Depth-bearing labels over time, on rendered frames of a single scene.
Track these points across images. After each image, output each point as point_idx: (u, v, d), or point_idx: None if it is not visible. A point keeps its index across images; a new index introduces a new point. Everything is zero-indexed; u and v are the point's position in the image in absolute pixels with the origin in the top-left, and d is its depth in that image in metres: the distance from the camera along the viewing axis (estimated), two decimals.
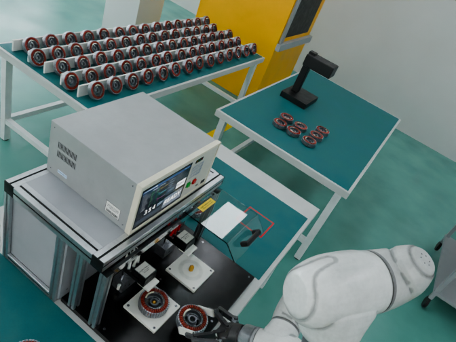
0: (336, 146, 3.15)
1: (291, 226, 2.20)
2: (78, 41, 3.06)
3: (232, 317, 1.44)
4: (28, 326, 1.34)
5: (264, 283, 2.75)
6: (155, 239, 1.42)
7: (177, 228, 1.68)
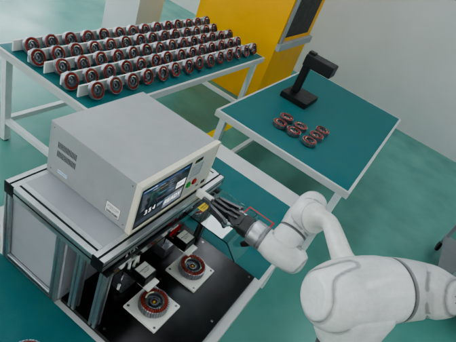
0: (336, 146, 3.15)
1: None
2: (78, 41, 3.06)
3: (239, 207, 1.46)
4: (28, 326, 1.34)
5: (264, 283, 2.75)
6: (155, 239, 1.42)
7: (177, 228, 1.68)
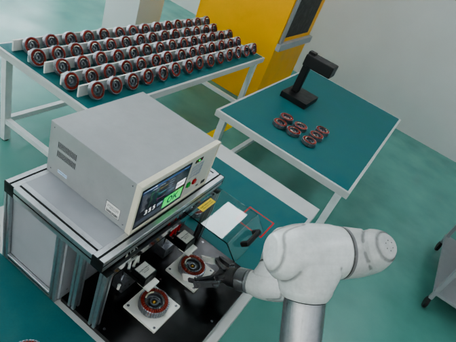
0: (336, 146, 3.15)
1: None
2: (78, 41, 3.06)
3: (229, 263, 1.66)
4: (28, 326, 1.34)
5: None
6: (155, 239, 1.42)
7: (177, 228, 1.68)
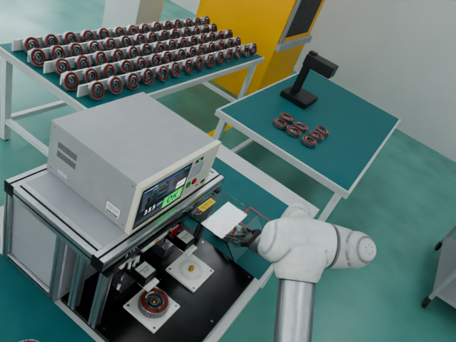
0: (336, 146, 3.15)
1: None
2: (78, 41, 3.06)
3: None
4: (28, 326, 1.34)
5: (264, 283, 2.75)
6: (155, 239, 1.42)
7: (177, 228, 1.68)
